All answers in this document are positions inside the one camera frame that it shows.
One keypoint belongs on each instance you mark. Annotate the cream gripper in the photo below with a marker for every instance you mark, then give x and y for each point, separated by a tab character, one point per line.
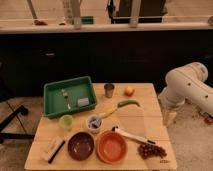
168	117

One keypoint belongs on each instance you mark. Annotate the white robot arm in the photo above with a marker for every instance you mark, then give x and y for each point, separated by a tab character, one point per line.
186	83

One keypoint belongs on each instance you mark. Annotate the red-orange bowl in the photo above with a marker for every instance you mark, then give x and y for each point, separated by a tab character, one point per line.
111	147

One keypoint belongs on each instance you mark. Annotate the dark purple bowl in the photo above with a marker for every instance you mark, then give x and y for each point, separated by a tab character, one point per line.
81	146

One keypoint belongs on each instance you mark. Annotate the bunch of grapes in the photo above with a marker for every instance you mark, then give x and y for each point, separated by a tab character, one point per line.
147	150

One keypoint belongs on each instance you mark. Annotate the small orange fruit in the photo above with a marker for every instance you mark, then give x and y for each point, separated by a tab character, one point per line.
129	91

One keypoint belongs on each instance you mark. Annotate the green cucumber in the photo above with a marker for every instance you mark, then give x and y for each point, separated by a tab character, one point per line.
127	102

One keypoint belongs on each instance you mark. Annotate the metal cup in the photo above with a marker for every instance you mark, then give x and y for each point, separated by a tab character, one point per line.
109	89

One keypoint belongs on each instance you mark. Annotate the grey block in tray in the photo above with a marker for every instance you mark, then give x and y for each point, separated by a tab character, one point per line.
82	102

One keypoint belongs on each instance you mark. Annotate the light green cup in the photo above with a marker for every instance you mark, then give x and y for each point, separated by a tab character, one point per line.
65	122

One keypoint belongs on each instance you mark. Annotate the green plastic tray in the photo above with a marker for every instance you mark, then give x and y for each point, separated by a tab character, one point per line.
61	97

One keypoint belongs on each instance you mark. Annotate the white scrub brush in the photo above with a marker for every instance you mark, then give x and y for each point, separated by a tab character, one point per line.
54	145

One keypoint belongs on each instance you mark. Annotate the green box on counter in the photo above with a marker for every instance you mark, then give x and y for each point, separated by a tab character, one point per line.
87	19

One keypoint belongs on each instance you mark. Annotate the black chair base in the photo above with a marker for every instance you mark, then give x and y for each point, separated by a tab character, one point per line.
8	125

